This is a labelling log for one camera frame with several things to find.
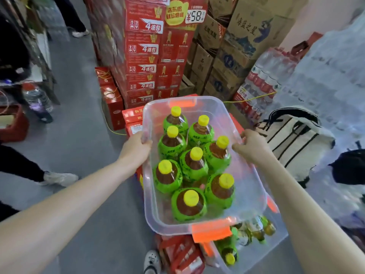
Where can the person's left hand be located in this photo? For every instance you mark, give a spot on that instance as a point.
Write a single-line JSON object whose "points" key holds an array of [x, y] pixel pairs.
{"points": [[132, 152]]}

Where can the person's right hand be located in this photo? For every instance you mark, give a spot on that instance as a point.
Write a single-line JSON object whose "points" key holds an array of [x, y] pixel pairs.
{"points": [[255, 149]]}

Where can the person's left thumb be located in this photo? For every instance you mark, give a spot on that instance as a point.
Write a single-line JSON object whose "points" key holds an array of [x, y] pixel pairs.
{"points": [[144, 142]]}

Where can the person's right thumb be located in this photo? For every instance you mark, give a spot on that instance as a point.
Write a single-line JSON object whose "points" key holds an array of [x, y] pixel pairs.
{"points": [[239, 148]]}

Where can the clear plastic bin orange latches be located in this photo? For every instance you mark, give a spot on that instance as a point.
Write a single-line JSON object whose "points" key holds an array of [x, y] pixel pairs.
{"points": [[245, 179]]}

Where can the person's right forearm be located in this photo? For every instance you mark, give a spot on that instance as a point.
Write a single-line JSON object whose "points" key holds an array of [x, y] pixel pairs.
{"points": [[308, 225]]}

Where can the person's left forearm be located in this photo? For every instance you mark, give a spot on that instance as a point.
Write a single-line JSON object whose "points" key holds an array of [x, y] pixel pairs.
{"points": [[62, 214]]}

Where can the red flat carton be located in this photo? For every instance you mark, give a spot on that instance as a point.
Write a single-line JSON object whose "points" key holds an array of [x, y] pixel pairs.
{"points": [[132, 115]]}

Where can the red gift box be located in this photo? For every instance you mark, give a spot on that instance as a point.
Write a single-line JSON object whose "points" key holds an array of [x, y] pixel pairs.
{"points": [[105, 75], [113, 106]]}

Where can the group of green tea bottles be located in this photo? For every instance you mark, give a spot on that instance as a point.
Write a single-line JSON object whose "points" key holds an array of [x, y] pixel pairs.
{"points": [[194, 168]]}

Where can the white tote bag black stripes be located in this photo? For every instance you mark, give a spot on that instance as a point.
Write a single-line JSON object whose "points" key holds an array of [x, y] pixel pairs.
{"points": [[296, 139]]}

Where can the pack of red-label water bottles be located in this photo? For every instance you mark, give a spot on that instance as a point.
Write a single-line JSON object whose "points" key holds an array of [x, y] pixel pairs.
{"points": [[261, 82]]}

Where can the pale label drink bottle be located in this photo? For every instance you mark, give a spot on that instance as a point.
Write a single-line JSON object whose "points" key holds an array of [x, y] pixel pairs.
{"points": [[258, 226]]}

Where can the stack of red cartons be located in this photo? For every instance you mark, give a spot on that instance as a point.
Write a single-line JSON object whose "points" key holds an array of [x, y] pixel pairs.
{"points": [[142, 51]]}

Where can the person's white shoe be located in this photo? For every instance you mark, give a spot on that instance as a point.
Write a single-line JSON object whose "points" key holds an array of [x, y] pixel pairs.
{"points": [[60, 178], [152, 262]]}

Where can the clear plastic storage bin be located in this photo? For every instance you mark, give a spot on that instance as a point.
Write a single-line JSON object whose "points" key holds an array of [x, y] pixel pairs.
{"points": [[265, 242]]}

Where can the stack of brown cardboard boxes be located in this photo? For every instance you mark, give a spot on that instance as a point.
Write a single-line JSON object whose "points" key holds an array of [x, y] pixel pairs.
{"points": [[228, 48]]}

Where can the green bottle yellow cap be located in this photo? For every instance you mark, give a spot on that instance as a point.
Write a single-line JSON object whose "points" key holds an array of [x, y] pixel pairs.
{"points": [[229, 249]]}

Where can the pile of shrink-wrapped water packs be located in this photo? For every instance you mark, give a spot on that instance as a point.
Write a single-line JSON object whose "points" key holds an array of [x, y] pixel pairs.
{"points": [[330, 82]]}

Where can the large clear water jug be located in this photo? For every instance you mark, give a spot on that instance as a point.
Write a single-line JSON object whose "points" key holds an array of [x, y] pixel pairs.
{"points": [[37, 101]]}

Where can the red packaged drink pack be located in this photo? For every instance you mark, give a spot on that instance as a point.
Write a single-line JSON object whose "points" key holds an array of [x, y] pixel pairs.
{"points": [[181, 255]]}

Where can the red plastic crate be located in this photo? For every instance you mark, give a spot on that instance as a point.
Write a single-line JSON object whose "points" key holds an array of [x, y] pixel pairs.
{"points": [[14, 124]]}

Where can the yellow price sign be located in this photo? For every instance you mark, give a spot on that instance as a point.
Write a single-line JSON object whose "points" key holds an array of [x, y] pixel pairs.
{"points": [[182, 11]]}

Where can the dark store shelf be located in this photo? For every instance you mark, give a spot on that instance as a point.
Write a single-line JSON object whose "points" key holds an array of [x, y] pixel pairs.
{"points": [[25, 45]]}

